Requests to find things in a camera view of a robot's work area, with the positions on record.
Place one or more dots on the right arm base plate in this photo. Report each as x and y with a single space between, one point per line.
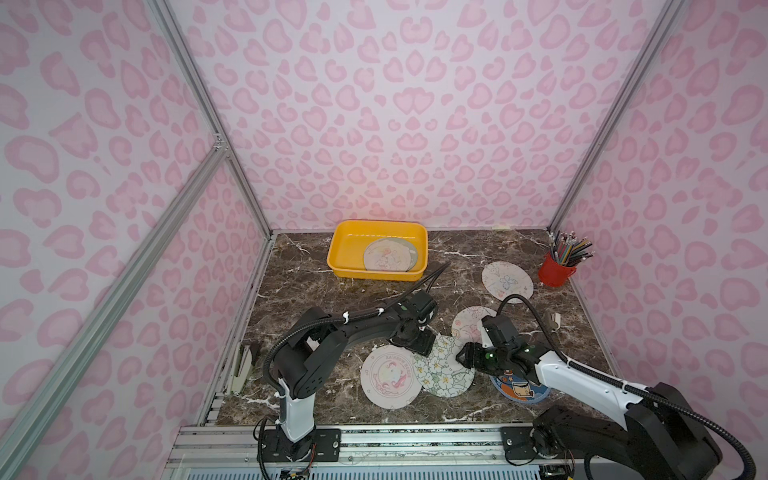
527 444

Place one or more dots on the green white flower coaster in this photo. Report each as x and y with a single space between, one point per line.
439 372

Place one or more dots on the pink ring bunny coaster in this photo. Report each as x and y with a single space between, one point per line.
388 378

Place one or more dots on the white butterfly coaster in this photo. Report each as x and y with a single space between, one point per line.
502 278

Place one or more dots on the yellow plastic storage box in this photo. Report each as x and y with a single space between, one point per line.
352 237

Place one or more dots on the pink cartoon coaster back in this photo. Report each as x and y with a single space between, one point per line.
387 255

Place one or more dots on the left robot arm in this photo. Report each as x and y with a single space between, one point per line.
302 360

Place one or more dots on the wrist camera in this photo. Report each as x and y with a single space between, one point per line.
499 332
420 305

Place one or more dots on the aluminium front rail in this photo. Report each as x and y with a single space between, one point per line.
437 451

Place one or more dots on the green bunny coaster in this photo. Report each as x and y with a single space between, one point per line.
410 247

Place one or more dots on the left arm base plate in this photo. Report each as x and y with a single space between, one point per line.
320 445

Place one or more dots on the red pencil cup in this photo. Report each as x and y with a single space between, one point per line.
553 274

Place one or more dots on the blue cartoon coaster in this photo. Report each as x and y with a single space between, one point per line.
519 390

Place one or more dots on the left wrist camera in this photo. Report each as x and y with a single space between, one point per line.
420 305

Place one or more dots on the coloured pencils bundle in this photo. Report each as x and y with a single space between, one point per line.
567 250

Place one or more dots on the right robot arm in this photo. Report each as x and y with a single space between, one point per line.
651 430

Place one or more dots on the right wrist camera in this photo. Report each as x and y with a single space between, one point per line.
499 332

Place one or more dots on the pink floral line coaster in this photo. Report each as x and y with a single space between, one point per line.
468 327

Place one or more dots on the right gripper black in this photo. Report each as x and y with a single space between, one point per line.
472 355

